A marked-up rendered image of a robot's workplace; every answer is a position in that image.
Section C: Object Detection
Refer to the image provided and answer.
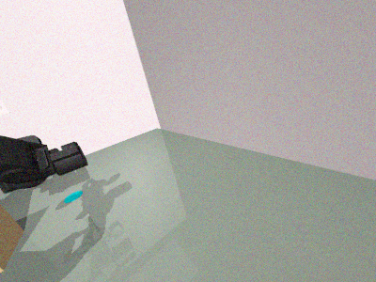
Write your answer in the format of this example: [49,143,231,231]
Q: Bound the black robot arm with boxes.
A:
[0,135,88,194]

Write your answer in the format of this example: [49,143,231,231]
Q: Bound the cyan circle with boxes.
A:
[64,191,83,203]

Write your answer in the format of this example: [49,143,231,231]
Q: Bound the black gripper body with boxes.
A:
[52,142,79,153]

